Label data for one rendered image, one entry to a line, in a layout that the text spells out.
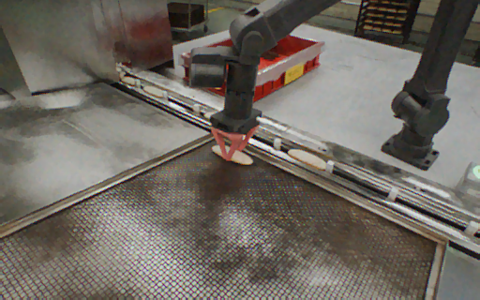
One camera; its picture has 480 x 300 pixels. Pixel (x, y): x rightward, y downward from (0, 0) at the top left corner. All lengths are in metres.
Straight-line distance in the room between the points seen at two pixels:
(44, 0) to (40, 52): 0.13
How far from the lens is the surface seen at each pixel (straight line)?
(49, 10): 1.01
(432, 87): 0.78
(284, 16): 0.55
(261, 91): 1.04
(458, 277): 0.58
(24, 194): 0.61
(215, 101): 0.94
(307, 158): 0.74
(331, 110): 1.03
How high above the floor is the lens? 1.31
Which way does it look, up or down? 36 degrees down
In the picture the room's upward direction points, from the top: straight up
